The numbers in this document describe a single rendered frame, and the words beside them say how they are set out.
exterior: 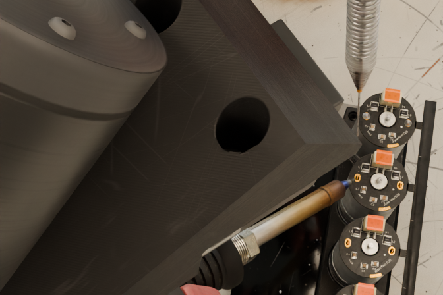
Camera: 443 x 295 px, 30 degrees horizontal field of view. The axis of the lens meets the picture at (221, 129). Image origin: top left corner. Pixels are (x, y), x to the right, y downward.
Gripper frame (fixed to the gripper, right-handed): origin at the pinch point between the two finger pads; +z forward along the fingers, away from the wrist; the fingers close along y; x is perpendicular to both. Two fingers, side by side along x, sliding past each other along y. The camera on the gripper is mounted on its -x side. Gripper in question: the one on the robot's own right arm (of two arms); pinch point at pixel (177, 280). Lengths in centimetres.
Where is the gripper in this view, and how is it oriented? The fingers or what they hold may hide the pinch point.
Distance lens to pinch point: 29.8
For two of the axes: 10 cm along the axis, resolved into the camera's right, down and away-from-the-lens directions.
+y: -5.6, -7.8, 2.7
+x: -7.1, 6.2, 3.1
